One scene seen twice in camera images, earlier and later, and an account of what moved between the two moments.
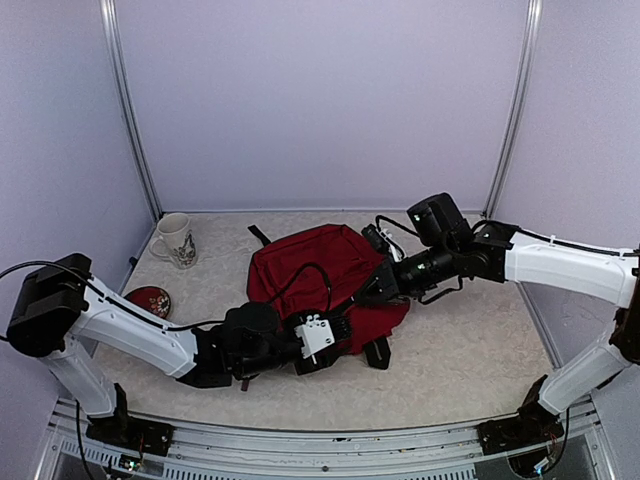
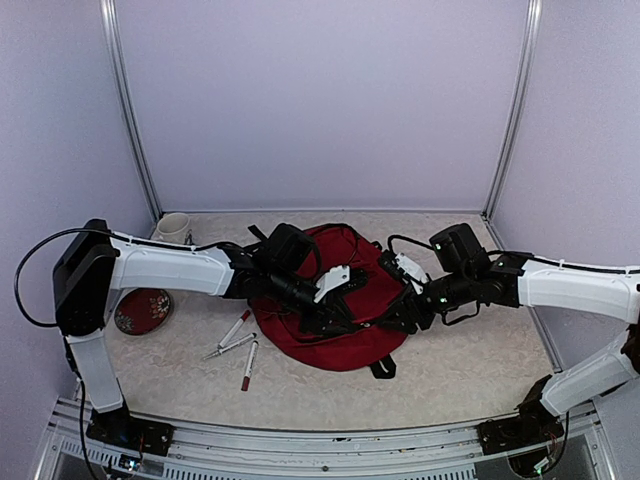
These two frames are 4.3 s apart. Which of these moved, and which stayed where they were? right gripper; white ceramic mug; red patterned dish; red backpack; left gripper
Moved: right gripper; red backpack; left gripper
Stayed: white ceramic mug; red patterned dish
